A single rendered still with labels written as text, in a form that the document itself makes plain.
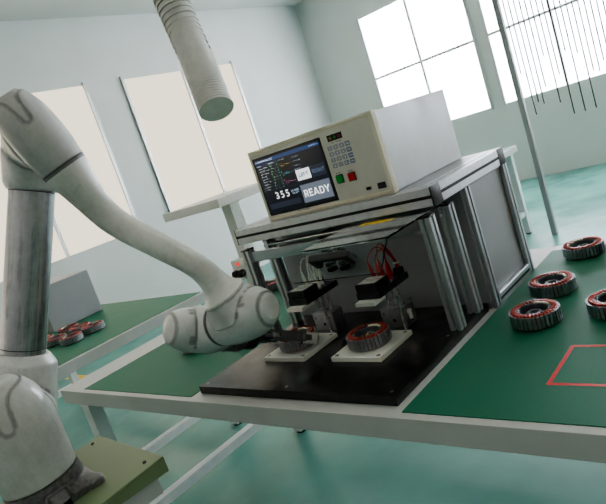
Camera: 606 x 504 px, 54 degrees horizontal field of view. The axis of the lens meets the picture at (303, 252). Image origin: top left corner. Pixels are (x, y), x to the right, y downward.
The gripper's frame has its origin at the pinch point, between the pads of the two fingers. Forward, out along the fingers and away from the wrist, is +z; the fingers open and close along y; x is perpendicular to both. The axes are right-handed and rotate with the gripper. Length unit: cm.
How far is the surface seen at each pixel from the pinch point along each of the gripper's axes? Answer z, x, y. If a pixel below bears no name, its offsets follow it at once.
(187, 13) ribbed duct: 21, -151, 95
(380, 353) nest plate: -3.4, 4.3, -30.5
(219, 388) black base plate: -17.1, 13.6, 11.1
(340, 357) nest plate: -5.1, 5.3, -19.8
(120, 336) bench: 22, -5, 133
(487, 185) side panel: 25, -41, -45
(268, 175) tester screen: -9.5, -44.9, 3.3
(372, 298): 0.4, -9.3, -25.4
